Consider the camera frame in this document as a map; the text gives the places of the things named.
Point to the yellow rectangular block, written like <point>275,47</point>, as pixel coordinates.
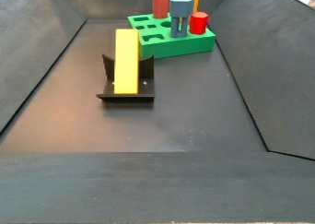
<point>127,61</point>

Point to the green foam shape board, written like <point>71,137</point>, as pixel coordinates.
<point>158,44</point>

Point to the blue arch peg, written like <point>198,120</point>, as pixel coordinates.
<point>181,11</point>

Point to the red hexagon peg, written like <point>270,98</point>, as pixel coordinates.
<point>198,23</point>

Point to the red cylinder peg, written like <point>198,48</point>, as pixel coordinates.
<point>159,8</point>

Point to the black curved fixture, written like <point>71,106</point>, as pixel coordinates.
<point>146,86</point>

